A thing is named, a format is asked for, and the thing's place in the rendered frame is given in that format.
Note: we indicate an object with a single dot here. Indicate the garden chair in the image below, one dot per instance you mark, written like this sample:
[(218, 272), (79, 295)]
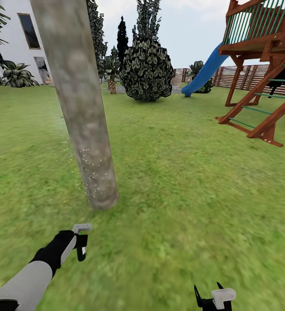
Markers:
[(176, 81)]

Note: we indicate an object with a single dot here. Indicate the pesticide atomizer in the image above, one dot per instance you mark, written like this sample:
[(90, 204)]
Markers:
[(81, 253)]

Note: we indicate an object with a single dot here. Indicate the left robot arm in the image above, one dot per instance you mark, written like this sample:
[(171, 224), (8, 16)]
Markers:
[(24, 291)]

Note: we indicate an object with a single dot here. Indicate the fixed window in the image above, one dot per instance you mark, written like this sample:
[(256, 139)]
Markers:
[(43, 70)]

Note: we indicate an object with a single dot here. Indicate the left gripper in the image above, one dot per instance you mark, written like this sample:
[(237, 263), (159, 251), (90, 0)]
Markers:
[(81, 241)]

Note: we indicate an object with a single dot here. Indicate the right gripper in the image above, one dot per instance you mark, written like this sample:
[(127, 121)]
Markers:
[(208, 305)]

